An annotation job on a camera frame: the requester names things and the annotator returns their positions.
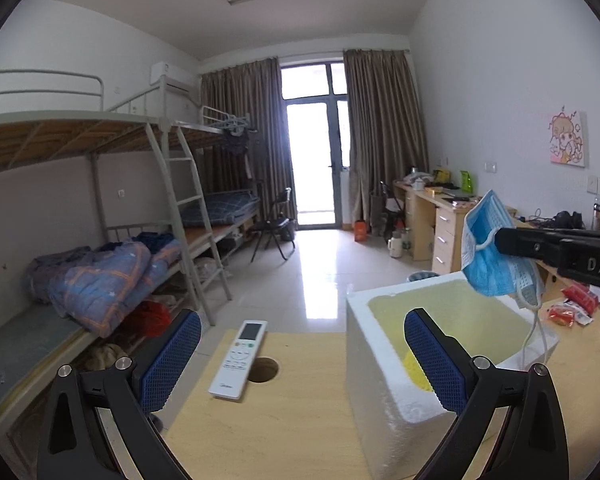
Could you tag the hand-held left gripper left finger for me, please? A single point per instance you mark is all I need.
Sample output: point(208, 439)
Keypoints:
point(172, 360)

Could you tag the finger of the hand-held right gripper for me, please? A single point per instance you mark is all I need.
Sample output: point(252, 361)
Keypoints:
point(530, 242)

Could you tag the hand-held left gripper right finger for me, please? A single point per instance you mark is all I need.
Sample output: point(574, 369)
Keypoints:
point(432, 360)

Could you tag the yellow foam net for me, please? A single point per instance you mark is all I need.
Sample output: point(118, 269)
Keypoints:
point(417, 372)

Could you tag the blue face mask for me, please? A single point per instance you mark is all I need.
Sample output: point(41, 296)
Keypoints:
point(495, 270)

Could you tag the white foam box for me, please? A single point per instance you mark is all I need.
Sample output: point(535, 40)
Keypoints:
point(380, 360)

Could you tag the black headphones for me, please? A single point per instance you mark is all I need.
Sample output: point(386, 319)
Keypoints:
point(567, 220)

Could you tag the red cloth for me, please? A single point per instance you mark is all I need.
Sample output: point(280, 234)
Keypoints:
point(150, 319)

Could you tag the orange red snack packet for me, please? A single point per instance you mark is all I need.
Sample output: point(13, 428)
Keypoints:
point(567, 316)

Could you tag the white remote control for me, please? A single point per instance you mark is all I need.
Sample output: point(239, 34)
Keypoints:
point(239, 360)

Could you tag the blue rim trash bin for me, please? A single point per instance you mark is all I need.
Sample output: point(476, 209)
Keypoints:
point(422, 276)

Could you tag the green bag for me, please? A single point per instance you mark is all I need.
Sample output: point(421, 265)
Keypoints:
point(466, 181)

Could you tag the blue plaid blanket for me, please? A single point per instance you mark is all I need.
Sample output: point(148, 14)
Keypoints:
point(105, 285)

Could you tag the wooden desk with drawers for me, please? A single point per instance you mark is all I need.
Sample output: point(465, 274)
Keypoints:
point(425, 225)

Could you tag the yellow box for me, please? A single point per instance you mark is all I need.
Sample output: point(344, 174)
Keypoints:
point(441, 176)

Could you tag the white thermos flask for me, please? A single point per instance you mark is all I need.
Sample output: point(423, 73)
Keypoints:
point(395, 246)

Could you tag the black desk chair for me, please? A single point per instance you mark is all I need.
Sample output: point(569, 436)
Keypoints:
point(392, 210)

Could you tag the orange floor container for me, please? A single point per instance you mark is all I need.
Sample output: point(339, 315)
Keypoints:
point(361, 231)

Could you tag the blue checked bedding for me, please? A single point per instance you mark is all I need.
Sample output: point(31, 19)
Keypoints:
point(220, 207)

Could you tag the grey bunk bed ladder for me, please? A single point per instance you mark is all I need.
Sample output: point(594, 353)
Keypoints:
point(195, 200)

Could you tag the black folding chair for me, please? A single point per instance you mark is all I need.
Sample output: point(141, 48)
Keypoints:
point(275, 225)

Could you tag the brown curtain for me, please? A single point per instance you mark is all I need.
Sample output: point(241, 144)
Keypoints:
point(385, 125)
point(240, 125)

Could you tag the dark hanging clothes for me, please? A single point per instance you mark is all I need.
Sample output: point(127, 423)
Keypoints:
point(237, 152)

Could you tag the glass balcony door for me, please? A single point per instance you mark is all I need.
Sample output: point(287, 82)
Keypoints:
point(315, 160)

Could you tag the grey metal bunk bed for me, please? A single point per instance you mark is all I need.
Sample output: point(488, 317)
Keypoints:
point(55, 122)
point(215, 132)

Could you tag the white air conditioner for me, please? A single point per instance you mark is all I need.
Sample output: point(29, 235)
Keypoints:
point(171, 76)

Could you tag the white wall socket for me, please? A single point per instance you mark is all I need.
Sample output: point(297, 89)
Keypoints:
point(599, 185)

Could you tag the white light switch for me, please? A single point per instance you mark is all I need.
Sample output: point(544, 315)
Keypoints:
point(491, 167)

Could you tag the pink cartoon wall picture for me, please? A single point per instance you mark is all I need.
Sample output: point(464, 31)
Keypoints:
point(569, 136)

